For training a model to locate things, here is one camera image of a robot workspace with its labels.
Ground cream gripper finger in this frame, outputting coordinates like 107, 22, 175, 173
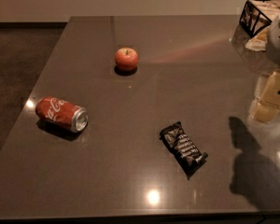
249, 74, 269, 118
255, 71, 280, 123

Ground red coke can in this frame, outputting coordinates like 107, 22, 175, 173
35, 96, 88, 133

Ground napkins in basket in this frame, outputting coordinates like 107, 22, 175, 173
243, 0, 280, 52

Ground black snack bar wrapper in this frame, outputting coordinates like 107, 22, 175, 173
160, 121, 208, 179

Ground red apple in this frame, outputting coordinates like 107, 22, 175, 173
115, 48, 139, 72

